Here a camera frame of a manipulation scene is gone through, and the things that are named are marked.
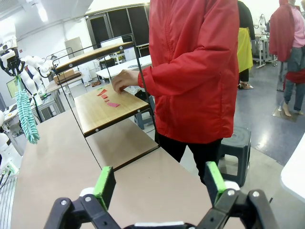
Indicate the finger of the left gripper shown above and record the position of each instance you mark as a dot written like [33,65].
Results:
[22,66]
[5,70]

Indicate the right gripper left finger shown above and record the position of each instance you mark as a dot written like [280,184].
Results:
[106,181]

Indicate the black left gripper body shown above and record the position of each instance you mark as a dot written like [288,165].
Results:
[10,61]

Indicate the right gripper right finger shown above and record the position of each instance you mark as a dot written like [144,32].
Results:
[214,179]

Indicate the teal chenille duster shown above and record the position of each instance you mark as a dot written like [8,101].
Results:
[26,114]

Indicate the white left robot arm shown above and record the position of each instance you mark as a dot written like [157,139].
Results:
[7,35]

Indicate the person's left forearm red sleeve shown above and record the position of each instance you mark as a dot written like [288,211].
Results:
[162,78]

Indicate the person's left hand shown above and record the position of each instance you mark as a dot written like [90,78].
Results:
[125,78]

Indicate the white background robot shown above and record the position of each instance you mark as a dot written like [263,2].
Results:
[33,71]

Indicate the dark grey plastic stool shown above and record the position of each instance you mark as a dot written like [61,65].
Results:
[238,148]

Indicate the magenta paper scrap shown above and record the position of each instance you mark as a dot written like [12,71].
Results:
[113,105]

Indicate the small green paper scrap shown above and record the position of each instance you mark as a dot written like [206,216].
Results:
[99,89]

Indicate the long red paper scrap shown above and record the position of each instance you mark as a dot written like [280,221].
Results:
[104,96]

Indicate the white table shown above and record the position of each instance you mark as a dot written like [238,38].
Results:
[119,69]

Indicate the person in red jacket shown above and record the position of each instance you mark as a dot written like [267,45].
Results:
[190,71]

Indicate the person in yellow apron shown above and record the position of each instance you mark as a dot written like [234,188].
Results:
[244,47]

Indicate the figure in pink and red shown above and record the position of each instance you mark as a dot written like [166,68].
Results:
[283,28]

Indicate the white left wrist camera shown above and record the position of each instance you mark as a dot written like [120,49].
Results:
[7,55]

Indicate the two-tier wooden shelf black frame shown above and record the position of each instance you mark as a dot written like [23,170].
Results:
[107,114]

